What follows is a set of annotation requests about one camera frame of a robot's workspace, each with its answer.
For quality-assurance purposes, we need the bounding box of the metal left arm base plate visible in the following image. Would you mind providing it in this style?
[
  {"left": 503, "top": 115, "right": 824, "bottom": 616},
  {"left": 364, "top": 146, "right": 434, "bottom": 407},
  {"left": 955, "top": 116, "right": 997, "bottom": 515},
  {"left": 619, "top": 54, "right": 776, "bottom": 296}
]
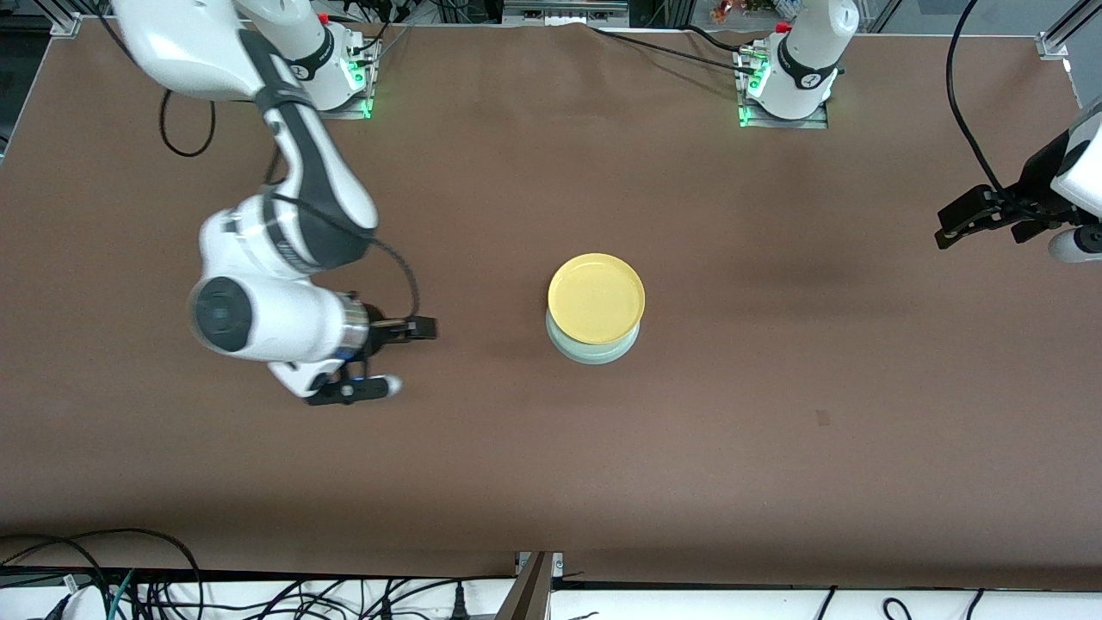
[{"left": 738, "top": 47, "right": 830, "bottom": 130}]

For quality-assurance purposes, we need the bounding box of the green cable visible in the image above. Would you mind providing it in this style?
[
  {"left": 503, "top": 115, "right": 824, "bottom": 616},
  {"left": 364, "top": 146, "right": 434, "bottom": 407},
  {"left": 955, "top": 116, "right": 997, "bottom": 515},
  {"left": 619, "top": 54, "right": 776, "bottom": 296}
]
[{"left": 107, "top": 568, "right": 137, "bottom": 620}]

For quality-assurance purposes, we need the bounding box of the short black base cable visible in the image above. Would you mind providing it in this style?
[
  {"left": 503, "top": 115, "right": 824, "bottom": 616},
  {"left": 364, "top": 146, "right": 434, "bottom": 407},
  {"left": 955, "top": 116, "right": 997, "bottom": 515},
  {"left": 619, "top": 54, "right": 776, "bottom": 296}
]
[{"left": 684, "top": 24, "right": 760, "bottom": 54}]

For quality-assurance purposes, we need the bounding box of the long black table cable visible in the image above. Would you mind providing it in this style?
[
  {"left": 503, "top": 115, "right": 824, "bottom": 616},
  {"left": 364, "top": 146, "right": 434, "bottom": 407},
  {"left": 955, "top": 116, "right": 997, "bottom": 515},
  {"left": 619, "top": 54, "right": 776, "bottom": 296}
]
[{"left": 589, "top": 26, "right": 760, "bottom": 77}]

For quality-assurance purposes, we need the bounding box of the aluminium frame profile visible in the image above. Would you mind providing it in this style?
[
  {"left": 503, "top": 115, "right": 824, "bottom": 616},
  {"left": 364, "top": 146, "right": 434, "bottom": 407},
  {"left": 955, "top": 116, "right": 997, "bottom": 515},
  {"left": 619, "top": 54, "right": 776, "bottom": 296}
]
[{"left": 495, "top": 551, "right": 565, "bottom": 620}]

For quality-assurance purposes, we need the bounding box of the yellow round plate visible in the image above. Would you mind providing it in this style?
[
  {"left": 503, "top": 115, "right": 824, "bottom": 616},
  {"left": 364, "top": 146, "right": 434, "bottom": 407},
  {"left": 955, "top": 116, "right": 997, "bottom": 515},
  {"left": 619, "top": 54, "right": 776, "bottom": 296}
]
[{"left": 548, "top": 252, "right": 647, "bottom": 346}]

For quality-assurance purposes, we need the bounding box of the brown table cover sheet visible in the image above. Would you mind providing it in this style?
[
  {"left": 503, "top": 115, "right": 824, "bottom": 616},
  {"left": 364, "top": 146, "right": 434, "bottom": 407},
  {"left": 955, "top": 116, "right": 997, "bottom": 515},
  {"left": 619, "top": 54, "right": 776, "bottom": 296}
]
[{"left": 0, "top": 15, "right": 1102, "bottom": 580}]

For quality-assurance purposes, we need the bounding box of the metal rail with sockets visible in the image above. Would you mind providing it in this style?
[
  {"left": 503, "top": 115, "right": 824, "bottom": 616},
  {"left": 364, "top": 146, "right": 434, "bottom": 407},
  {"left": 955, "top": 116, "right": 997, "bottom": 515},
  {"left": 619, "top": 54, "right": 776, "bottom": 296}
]
[{"left": 502, "top": 0, "right": 631, "bottom": 27}]

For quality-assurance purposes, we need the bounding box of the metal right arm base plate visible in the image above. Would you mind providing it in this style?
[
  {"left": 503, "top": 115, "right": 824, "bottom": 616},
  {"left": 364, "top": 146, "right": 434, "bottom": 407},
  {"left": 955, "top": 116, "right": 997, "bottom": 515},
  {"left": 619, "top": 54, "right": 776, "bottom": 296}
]
[{"left": 319, "top": 39, "right": 381, "bottom": 121}]

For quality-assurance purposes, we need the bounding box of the looping black cable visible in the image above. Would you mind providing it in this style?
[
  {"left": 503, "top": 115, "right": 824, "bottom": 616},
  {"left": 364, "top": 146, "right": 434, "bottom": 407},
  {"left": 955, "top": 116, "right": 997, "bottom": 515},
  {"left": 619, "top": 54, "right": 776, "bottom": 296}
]
[{"left": 0, "top": 527, "right": 204, "bottom": 620}]

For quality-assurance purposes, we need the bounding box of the pale green round plate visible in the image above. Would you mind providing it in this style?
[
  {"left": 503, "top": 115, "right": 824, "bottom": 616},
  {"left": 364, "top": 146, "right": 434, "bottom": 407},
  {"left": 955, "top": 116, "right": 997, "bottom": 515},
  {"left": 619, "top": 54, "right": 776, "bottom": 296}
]
[{"left": 545, "top": 308, "right": 643, "bottom": 367}]

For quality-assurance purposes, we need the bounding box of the white lower shelf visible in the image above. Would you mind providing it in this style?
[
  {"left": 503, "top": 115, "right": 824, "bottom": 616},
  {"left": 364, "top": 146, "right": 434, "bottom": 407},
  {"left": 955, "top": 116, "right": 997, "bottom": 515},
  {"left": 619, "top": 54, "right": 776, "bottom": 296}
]
[{"left": 0, "top": 575, "right": 1102, "bottom": 620}]

